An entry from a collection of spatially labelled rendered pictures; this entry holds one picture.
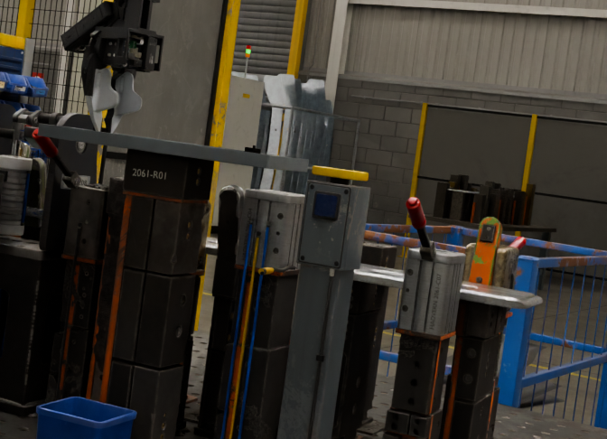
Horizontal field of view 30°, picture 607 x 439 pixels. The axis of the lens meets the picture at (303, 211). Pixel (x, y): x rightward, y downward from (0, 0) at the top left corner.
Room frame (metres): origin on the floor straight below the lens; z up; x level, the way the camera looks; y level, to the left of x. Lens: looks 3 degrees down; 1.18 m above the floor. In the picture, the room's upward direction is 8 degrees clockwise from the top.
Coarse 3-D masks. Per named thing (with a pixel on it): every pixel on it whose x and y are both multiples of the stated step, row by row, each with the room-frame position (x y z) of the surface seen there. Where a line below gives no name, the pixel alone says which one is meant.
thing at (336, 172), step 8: (320, 168) 1.50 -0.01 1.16; (328, 168) 1.49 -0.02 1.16; (336, 168) 1.51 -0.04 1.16; (328, 176) 1.50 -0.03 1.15; (336, 176) 1.49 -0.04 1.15; (344, 176) 1.48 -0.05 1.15; (352, 176) 1.48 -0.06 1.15; (360, 176) 1.51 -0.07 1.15; (368, 176) 1.53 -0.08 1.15; (344, 184) 1.51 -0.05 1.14
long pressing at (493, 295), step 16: (208, 240) 1.97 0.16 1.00; (368, 272) 1.76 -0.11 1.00; (384, 272) 1.86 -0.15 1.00; (400, 272) 1.87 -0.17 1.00; (400, 288) 1.73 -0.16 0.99; (464, 288) 1.74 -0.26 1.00; (480, 288) 1.78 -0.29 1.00; (496, 288) 1.81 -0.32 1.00; (496, 304) 1.67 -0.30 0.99; (512, 304) 1.67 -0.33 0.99; (528, 304) 1.70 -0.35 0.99
